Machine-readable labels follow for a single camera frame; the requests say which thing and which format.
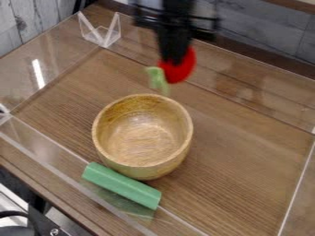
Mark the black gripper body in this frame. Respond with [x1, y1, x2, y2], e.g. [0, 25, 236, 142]
[132, 3, 220, 41]

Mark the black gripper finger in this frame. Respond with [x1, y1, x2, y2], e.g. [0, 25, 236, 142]
[173, 28, 192, 65]
[157, 28, 175, 62]

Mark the red plush fruit green leaf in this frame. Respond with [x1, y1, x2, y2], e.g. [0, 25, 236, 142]
[145, 46, 197, 96]

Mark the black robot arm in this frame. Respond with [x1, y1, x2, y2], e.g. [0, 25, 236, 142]
[133, 0, 220, 65]

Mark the wooden bowl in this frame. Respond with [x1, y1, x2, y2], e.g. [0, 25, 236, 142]
[91, 93, 195, 181]

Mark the green rectangular block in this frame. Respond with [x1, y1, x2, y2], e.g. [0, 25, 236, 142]
[81, 162, 163, 210]

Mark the clear acrylic corner bracket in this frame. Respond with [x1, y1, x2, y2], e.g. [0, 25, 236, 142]
[77, 12, 120, 48]

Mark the clear acrylic tray enclosure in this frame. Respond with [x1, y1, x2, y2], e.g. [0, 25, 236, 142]
[0, 17, 315, 236]

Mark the black metal mount bracket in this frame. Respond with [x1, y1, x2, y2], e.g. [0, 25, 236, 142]
[28, 206, 71, 236]

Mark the black cable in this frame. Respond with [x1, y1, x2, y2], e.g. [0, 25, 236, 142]
[0, 211, 41, 236]

